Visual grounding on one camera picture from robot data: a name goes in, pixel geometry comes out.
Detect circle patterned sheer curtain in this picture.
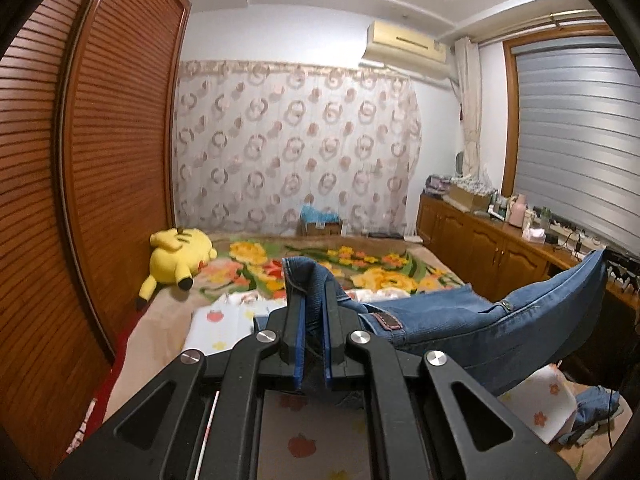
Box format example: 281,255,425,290
172,59,423,238

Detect blue denim pants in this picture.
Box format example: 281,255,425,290
281,249,626,446

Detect brass curtain rod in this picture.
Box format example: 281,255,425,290
475,10,608,43

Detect beige storage box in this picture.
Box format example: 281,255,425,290
442,180,493,213

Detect grey window blind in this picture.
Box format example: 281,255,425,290
512,35,640,256

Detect white strawberry print blanket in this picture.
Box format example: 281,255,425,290
182,292,581,480

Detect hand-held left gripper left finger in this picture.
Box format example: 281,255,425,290
52,292,307,480

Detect pink thermos jug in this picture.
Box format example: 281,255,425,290
506,193,530,227

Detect blue plastic bag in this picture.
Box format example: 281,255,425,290
300,203,343,223

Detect cardboard box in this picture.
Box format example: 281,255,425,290
300,217,346,237

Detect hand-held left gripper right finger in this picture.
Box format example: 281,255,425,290
324,282,577,480

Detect red printed cloth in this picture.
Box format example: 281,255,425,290
62,355,128,461

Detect yellow plush toy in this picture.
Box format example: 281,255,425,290
137,228,217,311

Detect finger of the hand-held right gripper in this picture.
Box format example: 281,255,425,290
605,250,640,293

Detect floral blanket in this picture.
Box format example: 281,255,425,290
195,232,473,306

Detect wooden window frame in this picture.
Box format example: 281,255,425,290
501,24,640,266

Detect wooden cabinet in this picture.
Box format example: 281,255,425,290
416,194,640,386

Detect beige bed sheet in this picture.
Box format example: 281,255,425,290
102,280,621,480

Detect cream air conditioner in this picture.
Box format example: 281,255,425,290
365,20,448,81

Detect cream window curtain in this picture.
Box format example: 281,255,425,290
454,36,483,181

